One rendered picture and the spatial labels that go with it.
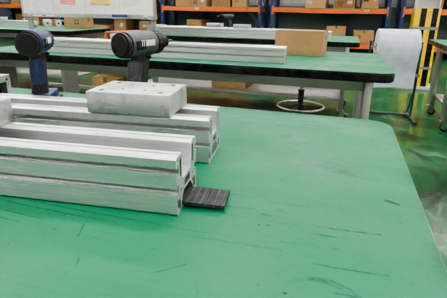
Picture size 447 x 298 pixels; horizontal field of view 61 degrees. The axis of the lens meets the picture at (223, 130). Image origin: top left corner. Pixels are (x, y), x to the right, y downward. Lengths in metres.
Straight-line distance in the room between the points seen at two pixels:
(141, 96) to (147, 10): 3.01
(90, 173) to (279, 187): 0.29
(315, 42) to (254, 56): 0.53
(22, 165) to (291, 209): 0.39
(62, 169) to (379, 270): 0.42
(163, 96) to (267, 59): 1.42
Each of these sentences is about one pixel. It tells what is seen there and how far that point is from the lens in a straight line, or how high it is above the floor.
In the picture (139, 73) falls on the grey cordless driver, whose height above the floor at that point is 0.90.
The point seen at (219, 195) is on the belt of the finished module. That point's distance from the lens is 0.57.
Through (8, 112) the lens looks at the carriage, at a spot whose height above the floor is 0.88.
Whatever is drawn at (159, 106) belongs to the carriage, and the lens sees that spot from 0.69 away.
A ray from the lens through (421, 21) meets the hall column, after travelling 6.04.
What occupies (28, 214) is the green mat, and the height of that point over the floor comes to 0.78.
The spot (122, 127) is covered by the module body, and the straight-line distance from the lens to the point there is 0.73.
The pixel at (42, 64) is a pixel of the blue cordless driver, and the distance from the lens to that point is 1.03.
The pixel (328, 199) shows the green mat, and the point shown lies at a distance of 0.60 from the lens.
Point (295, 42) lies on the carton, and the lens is 2.49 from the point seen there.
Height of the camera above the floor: 1.05
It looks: 18 degrees down
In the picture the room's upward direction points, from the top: 1 degrees clockwise
